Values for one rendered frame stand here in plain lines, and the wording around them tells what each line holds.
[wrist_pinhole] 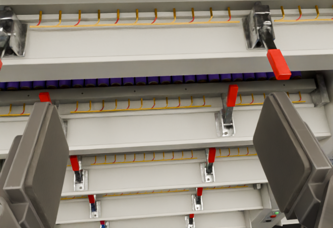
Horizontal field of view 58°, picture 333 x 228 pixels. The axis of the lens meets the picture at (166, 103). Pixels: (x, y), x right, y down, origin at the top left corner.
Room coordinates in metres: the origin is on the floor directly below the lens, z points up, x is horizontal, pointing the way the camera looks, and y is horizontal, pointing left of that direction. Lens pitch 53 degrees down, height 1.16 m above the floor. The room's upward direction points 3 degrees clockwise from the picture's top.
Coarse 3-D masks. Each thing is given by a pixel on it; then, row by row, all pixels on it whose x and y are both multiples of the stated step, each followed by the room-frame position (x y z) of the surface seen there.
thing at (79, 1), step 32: (0, 0) 0.26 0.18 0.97; (32, 0) 0.26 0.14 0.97; (64, 0) 0.27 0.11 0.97; (96, 0) 0.27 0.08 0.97; (128, 0) 0.27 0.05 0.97; (160, 0) 0.28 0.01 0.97; (192, 0) 0.28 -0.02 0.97; (224, 0) 0.29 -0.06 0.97; (256, 0) 0.29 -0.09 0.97; (288, 0) 0.30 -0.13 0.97; (320, 0) 0.30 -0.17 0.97
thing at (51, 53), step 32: (32, 32) 0.25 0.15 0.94; (64, 32) 0.25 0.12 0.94; (96, 32) 0.26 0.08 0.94; (128, 32) 0.26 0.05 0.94; (160, 32) 0.26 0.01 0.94; (192, 32) 0.27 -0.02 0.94; (224, 32) 0.27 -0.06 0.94; (288, 32) 0.28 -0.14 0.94; (320, 32) 0.28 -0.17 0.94; (32, 64) 0.21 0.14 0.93; (64, 64) 0.22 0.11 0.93; (96, 64) 0.22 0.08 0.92; (128, 64) 0.23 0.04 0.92; (160, 64) 0.23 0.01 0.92; (192, 64) 0.24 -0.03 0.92; (224, 64) 0.25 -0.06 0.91; (256, 64) 0.25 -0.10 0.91; (288, 64) 0.26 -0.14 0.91; (320, 64) 0.26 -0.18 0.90
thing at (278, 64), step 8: (264, 24) 0.25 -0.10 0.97; (264, 32) 0.25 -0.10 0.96; (264, 40) 0.24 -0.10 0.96; (272, 40) 0.24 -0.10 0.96; (272, 48) 0.23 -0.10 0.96; (272, 56) 0.21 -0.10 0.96; (280, 56) 0.21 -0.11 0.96; (272, 64) 0.21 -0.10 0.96; (280, 64) 0.20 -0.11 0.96; (280, 72) 0.19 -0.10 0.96; (288, 72) 0.19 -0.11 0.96
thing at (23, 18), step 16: (32, 16) 0.26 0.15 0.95; (48, 16) 0.26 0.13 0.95; (64, 16) 0.27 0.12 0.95; (96, 16) 0.27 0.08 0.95; (112, 16) 0.27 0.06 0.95; (128, 16) 0.27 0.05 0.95; (144, 16) 0.27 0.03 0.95; (160, 16) 0.28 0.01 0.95; (176, 16) 0.28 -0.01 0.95; (208, 16) 0.28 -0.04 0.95; (224, 16) 0.29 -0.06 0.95; (240, 16) 0.29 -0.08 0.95; (272, 16) 0.30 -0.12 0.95
